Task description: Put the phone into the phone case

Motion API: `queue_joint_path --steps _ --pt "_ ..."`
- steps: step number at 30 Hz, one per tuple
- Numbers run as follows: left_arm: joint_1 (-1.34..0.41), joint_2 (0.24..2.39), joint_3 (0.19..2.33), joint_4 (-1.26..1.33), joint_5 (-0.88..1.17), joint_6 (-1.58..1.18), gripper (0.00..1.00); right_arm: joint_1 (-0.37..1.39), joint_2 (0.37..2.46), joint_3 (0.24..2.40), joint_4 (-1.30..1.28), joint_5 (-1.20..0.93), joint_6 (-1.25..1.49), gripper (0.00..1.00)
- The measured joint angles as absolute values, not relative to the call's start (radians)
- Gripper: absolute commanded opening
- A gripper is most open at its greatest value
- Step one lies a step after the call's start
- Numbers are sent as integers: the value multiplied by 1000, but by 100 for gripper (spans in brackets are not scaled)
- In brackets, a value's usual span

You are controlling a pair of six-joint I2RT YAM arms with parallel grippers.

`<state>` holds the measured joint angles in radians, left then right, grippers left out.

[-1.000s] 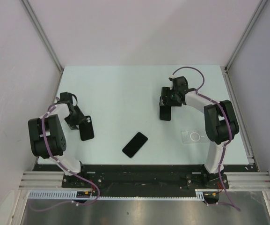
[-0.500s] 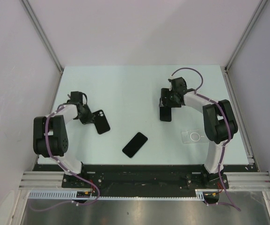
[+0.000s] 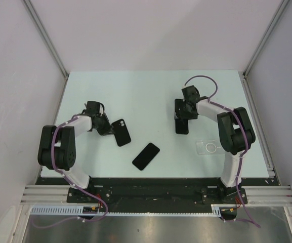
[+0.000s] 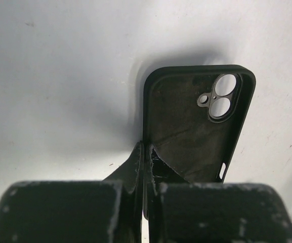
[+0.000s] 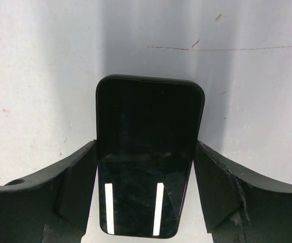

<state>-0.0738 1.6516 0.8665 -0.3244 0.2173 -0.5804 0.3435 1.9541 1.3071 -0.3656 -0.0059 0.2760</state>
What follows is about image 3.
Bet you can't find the black smartphone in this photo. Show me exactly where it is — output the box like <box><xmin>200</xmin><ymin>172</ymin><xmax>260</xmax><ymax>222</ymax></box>
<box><xmin>132</xmin><ymin>143</ymin><xmax>160</xmax><ymax>171</ymax></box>
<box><xmin>175</xmin><ymin>119</ymin><xmax>189</xmax><ymax>135</ymax></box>

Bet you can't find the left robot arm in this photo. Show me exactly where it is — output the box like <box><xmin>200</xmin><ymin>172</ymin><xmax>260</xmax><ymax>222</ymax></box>
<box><xmin>37</xmin><ymin>114</ymin><xmax>114</xmax><ymax>203</ymax></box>

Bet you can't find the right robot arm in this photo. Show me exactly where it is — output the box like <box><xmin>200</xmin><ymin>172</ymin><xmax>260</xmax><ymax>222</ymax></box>
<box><xmin>174</xmin><ymin>97</ymin><xmax>256</xmax><ymax>203</ymax></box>

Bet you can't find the clear phone case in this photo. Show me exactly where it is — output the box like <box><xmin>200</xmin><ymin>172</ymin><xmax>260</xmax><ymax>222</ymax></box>
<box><xmin>195</xmin><ymin>140</ymin><xmax>225</xmax><ymax>155</ymax></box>

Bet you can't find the black smartphone on table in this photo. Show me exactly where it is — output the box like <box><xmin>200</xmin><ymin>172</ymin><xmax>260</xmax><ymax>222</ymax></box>
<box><xmin>132</xmin><ymin>143</ymin><xmax>160</xmax><ymax>171</ymax></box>

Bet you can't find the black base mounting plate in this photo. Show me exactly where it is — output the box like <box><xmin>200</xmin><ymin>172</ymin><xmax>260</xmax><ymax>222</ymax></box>
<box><xmin>35</xmin><ymin>177</ymin><xmax>279</xmax><ymax>213</ymax></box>

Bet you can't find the left aluminium frame post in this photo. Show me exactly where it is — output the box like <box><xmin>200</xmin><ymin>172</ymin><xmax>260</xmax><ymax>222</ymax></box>
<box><xmin>21</xmin><ymin>0</ymin><xmax>69</xmax><ymax>80</ymax></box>

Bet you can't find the aluminium frame post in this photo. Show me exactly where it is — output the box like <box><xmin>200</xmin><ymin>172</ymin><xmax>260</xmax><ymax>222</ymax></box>
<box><xmin>21</xmin><ymin>0</ymin><xmax>69</xmax><ymax>80</ymax></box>
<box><xmin>242</xmin><ymin>0</ymin><xmax>291</xmax><ymax>78</ymax></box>

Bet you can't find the front aluminium frame rail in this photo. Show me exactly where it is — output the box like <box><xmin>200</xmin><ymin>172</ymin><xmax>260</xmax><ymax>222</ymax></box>
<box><xmin>21</xmin><ymin>185</ymin><xmax>292</xmax><ymax>207</ymax></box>

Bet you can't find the white slotted cable duct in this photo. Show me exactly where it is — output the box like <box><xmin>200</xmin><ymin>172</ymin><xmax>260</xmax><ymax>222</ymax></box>
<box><xmin>30</xmin><ymin>205</ymin><xmax>230</xmax><ymax>217</ymax></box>

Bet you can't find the right aluminium side rail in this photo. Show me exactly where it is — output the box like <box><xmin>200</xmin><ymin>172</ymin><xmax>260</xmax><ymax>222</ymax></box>
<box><xmin>239</xmin><ymin>72</ymin><xmax>277</xmax><ymax>178</ymax></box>

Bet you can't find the right aluminium frame post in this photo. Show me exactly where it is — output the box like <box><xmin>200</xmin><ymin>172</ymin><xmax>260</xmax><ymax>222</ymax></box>
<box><xmin>242</xmin><ymin>0</ymin><xmax>291</xmax><ymax>78</ymax></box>

